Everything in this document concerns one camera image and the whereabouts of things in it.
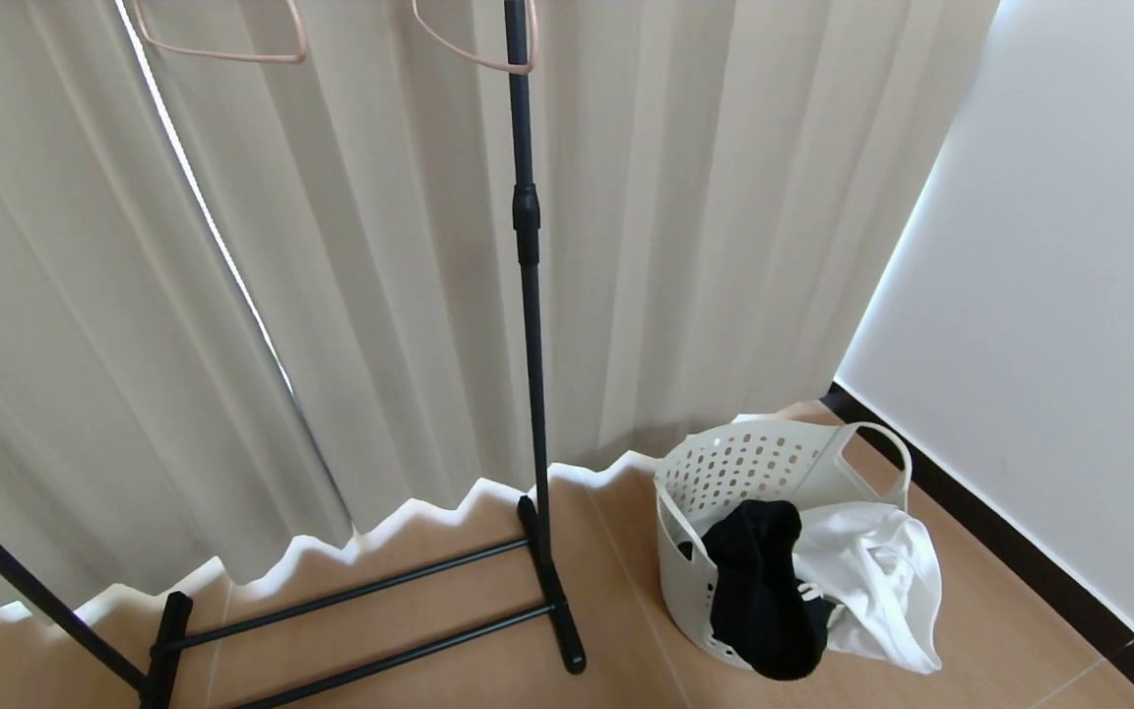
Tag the pink clothes hanger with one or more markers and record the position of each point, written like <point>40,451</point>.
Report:
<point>232,56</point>
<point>473,65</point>

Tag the black garment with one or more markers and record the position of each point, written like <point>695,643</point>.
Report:
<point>764,591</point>

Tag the beige curtain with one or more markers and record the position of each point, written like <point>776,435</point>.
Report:
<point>85,295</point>

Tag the black clothes rack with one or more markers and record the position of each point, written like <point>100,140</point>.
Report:
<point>526,217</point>

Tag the white laundry basket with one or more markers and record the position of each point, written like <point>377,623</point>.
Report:
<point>754,463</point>

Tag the white garment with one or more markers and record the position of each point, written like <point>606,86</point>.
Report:
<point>872,571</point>

